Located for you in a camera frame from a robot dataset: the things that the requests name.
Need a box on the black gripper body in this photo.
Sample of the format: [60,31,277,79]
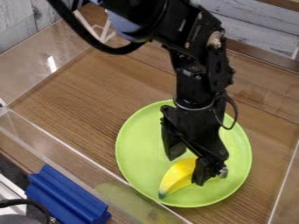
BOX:
[160,97,229,176]

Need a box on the yellow toy banana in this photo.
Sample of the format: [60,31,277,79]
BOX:
[157,157,196,200]

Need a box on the clear acrylic corner bracket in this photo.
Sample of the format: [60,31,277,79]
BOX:
[73,10,116,44]

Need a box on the blue plastic clamp block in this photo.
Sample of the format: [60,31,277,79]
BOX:
[25,165,110,224]

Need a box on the green round plate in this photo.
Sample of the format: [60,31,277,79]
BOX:
[116,100,252,207]

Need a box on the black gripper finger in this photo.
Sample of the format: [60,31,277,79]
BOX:
[190,157,217,186]
[161,119,186,161]

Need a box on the clear acrylic enclosure wall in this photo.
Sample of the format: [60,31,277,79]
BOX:
[0,106,192,224]

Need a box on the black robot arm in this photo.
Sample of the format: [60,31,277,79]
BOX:
[100,0,233,186]

